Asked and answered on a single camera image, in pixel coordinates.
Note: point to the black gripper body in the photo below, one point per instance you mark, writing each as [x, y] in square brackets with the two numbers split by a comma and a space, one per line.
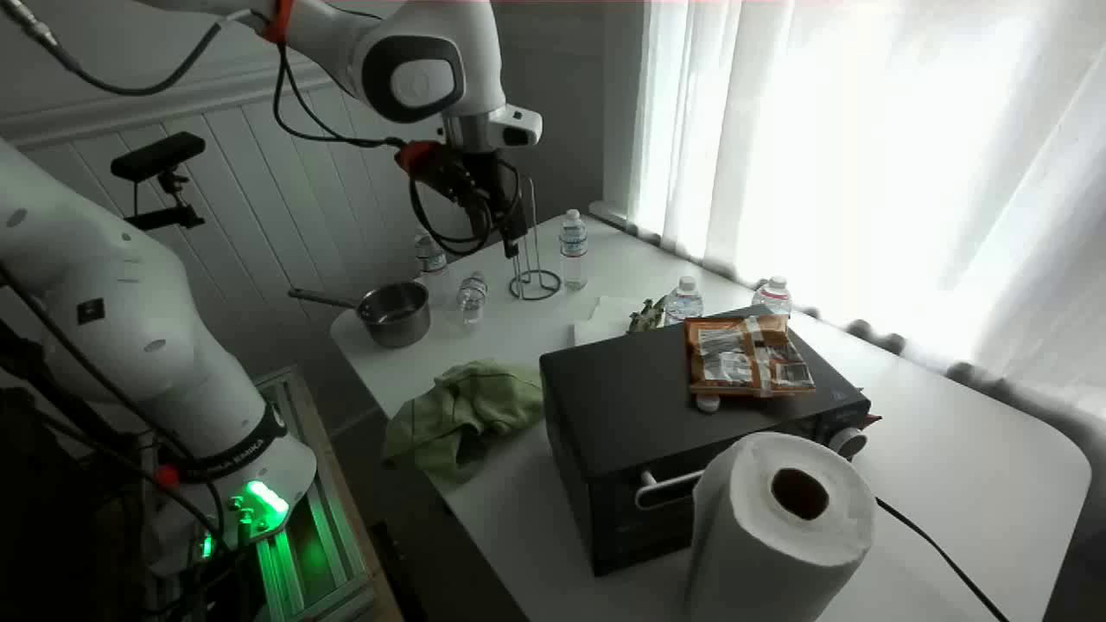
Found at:
[476, 180]

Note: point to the white sheer curtain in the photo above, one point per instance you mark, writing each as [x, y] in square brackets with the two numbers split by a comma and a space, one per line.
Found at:
[877, 149]

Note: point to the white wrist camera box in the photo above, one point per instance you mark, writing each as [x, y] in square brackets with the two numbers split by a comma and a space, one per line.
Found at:
[516, 126]

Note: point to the black camera on stand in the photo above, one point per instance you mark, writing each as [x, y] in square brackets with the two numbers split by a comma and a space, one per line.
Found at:
[159, 158]

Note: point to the clear plastic water bottle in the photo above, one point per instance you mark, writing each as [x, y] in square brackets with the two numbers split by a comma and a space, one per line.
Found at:
[771, 300]
[681, 301]
[570, 246]
[471, 300]

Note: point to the green towel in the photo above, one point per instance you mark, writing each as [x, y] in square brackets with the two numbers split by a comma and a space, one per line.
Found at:
[469, 416]

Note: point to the orange snack packet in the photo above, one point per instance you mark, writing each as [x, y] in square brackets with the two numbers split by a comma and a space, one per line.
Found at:
[748, 359]

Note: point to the green toy crocodile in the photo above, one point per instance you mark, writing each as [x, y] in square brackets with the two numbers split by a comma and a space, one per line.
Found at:
[646, 315]

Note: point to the white paper towel roll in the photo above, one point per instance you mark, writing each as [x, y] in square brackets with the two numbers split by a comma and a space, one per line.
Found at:
[764, 540]

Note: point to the black toaster oven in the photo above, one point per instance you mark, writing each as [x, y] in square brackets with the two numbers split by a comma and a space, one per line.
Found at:
[645, 428]

